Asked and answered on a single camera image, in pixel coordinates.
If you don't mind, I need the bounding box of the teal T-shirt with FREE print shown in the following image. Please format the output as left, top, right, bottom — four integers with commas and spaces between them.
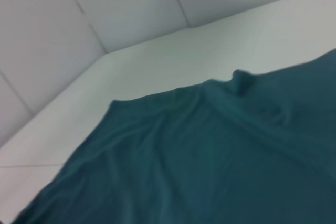
10, 48, 336, 224

